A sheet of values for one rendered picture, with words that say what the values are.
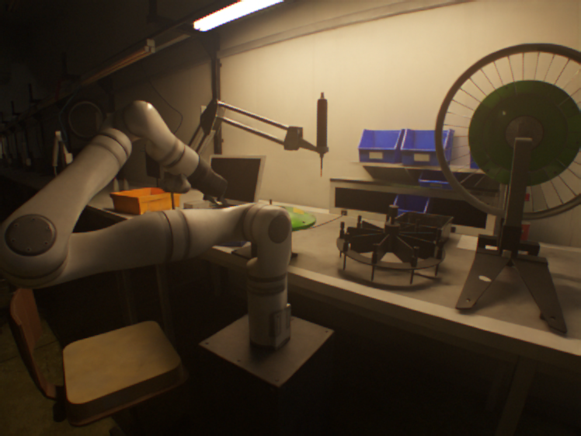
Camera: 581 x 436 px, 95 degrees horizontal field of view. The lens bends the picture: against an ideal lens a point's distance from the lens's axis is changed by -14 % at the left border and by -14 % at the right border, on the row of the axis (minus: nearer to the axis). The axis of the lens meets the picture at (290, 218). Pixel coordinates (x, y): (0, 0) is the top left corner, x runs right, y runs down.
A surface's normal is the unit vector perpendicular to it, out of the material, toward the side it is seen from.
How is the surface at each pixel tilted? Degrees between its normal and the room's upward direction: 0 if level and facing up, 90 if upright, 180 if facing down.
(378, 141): 90
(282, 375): 0
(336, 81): 90
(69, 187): 49
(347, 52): 90
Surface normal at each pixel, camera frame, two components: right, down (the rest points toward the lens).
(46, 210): 0.56, -0.54
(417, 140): -0.62, 0.18
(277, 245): 0.64, 0.24
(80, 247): 0.37, -0.45
